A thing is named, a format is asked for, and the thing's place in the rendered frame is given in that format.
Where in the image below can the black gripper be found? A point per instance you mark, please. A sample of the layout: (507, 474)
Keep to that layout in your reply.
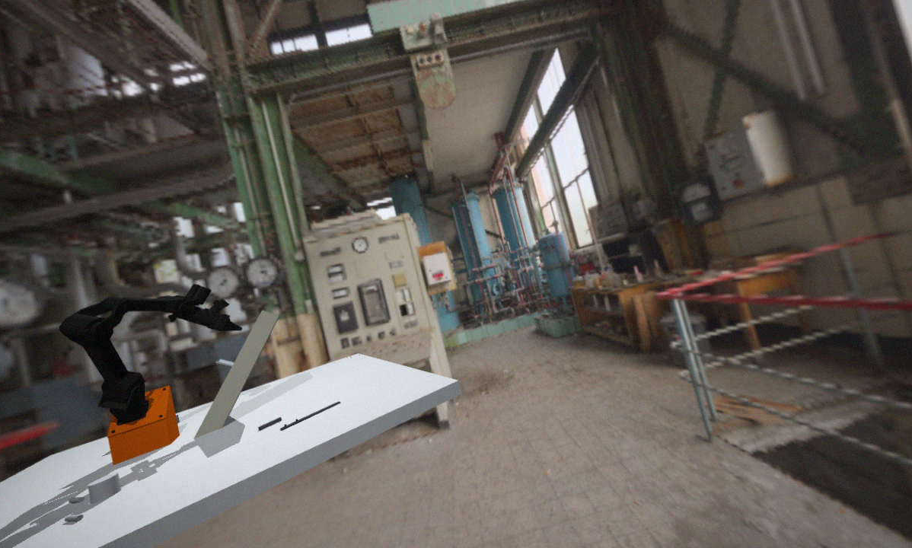
(217, 322)

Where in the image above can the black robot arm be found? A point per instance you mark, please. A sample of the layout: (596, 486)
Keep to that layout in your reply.
(124, 391)

